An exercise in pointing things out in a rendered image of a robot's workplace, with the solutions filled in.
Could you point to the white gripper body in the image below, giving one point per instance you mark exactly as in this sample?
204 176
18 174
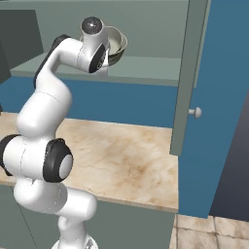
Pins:
103 69

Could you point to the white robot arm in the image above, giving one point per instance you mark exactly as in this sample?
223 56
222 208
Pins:
45 107

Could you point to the large grey-green bowl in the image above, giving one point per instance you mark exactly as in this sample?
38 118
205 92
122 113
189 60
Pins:
116 57

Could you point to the small grey-green bowl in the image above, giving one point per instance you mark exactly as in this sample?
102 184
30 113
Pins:
114 39

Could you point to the grey-green cabinet door with knob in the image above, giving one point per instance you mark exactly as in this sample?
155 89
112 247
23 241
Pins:
185 74

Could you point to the dark grey-green cabinet door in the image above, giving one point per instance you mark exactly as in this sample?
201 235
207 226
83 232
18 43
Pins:
19 42

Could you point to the grey-green base cabinet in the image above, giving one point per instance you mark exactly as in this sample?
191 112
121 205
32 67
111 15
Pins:
129 227

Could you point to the white round door knob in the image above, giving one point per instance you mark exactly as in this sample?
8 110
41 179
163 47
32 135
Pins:
195 112

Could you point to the grey-green open wall cabinet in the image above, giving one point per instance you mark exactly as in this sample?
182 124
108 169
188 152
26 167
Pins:
152 39

